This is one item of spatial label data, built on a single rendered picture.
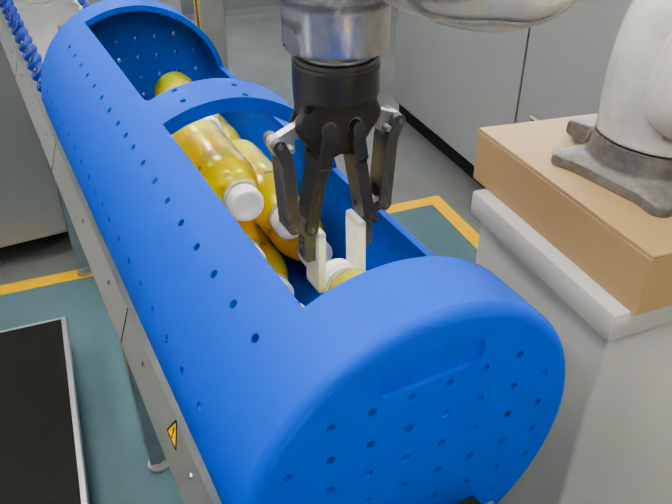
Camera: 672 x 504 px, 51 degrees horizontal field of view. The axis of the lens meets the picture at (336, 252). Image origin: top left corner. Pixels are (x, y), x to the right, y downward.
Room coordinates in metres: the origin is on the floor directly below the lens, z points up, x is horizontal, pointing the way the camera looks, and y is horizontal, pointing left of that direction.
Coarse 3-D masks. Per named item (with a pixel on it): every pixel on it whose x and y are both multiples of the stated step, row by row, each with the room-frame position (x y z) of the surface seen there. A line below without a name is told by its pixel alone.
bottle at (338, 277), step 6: (342, 270) 0.56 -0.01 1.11; (348, 270) 0.55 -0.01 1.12; (354, 270) 0.55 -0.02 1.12; (360, 270) 0.55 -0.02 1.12; (336, 276) 0.55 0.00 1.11; (342, 276) 0.54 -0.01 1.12; (348, 276) 0.54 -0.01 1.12; (330, 282) 0.55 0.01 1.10; (336, 282) 0.54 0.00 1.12; (330, 288) 0.54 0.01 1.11
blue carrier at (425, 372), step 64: (128, 0) 1.09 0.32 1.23; (64, 64) 0.96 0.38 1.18; (128, 64) 1.11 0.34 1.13; (192, 64) 1.16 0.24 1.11; (64, 128) 0.86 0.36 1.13; (128, 128) 0.70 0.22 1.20; (256, 128) 0.99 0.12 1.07; (128, 192) 0.61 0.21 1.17; (192, 192) 0.54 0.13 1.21; (128, 256) 0.56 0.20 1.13; (192, 256) 0.47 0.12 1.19; (256, 256) 0.43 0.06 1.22; (384, 256) 0.65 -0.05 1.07; (192, 320) 0.42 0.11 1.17; (256, 320) 0.38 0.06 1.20; (320, 320) 0.36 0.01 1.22; (384, 320) 0.34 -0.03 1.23; (448, 320) 0.35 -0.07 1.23; (512, 320) 0.37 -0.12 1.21; (192, 384) 0.38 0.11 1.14; (256, 384) 0.33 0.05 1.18; (320, 384) 0.31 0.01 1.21; (384, 384) 0.33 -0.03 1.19; (448, 384) 0.35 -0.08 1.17; (512, 384) 0.38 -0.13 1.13; (256, 448) 0.30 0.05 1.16; (320, 448) 0.30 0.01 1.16; (384, 448) 0.33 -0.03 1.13; (448, 448) 0.35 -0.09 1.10; (512, 448) 0.38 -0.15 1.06
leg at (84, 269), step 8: (56, 184) 2.06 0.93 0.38; (64, 208) 2.06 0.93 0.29; (64, 216) 2.06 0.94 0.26; (72, 224) 2.07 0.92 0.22; (72, 232) 2.06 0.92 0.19; (72, 240) 2.06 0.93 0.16; (72, 248) 2.07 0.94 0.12; (80, 248) 2.07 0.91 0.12; (80, 256) 2.07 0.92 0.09; (80, 264) 2.06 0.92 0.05; (88, 264) 2.07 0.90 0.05; (80, 272) 2.07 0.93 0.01; (88, 272) 2.07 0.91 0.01
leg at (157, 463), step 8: (128, 368) 1.19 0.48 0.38; (136, 384) 1.19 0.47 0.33; (136, 392) 1.19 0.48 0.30; (136, 400) 1.19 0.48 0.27; (136, 408) 1.21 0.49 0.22; (144, 408) 1.19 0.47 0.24; (144, 416) 1.19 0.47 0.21; (144, 424) 1.19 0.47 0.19; (144, 432) 1.19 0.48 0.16; (152, 432) 1.20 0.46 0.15; (144, 440) 1.20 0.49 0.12; (152, 440) 1.19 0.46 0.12; (152, 448) 1.19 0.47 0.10; (160, 448) 1.20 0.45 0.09; (152, 456) 1.19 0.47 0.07; (160, 456) 1.20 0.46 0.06; (152, 464) 1.19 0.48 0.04; (160, 464) 1.21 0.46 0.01; (160, 472) 1.19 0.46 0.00
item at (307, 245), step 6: (300, 216) 0.57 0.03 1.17; (282, 222) 0.55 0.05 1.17; (300, 234) 0.56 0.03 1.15; (306, 234) 0.55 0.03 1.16; (300, 240) 0.56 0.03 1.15; (306, 240) 0.55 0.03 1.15; (312, 240) 0.56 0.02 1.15; (300, 246) 0.56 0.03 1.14; (306, 246) 0.55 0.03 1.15; (312, 246) 0.56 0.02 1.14; (300, 252) 0.56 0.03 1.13; (306, 252) 0.55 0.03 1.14; (312, 252) 0.56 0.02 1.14; (306, 258) 0.55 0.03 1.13; (312, 258) 0.56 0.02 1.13
